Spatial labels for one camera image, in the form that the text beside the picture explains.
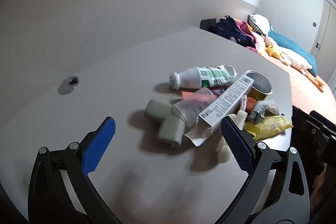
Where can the beige door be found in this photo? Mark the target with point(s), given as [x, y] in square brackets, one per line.
[326, 29]

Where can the long white carton box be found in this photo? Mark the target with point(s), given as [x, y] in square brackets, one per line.
[225, 100]

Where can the grey foam corner protector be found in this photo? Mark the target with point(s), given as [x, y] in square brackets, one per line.
[168, 129]

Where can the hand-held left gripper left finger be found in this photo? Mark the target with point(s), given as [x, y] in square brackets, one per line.
[99, 145]

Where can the small orange box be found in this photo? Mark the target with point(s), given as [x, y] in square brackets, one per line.
[187, 95]

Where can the yellow plastic bag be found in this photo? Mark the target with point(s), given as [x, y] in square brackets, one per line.
[270, 127]

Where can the orange round cap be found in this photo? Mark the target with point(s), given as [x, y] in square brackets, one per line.
[251, 104]

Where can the white bottle with green label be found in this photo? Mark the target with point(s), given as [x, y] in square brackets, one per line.
[189, 78]

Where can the white plush goose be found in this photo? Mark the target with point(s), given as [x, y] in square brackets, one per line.
[295, 60]

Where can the white checkered pillow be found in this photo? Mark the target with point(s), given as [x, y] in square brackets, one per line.
[261, 23]

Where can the orange bedspread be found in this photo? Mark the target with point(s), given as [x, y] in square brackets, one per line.
[304, 90]

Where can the teal cushion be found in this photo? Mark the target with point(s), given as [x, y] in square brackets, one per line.
[288, 43]

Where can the yellow plush duck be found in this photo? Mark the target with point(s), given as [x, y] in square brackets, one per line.
[273, 50]

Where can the clear plastic measuring cup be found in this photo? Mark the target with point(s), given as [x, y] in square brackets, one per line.
[194, 106]

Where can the silver wrapper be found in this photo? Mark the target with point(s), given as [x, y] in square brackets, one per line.
[262, 111]

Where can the black bedside panel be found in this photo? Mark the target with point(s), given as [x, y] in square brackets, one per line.
[207, 24]

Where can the purple cloth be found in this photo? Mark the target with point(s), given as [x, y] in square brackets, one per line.
[219, 90]

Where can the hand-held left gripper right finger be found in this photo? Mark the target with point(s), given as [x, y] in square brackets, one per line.
[237, 145]

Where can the navy blue garment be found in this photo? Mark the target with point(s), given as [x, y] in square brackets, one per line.
[231, 31]

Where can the foil bowl with yellow side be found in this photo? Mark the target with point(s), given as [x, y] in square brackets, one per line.
[258, 95]

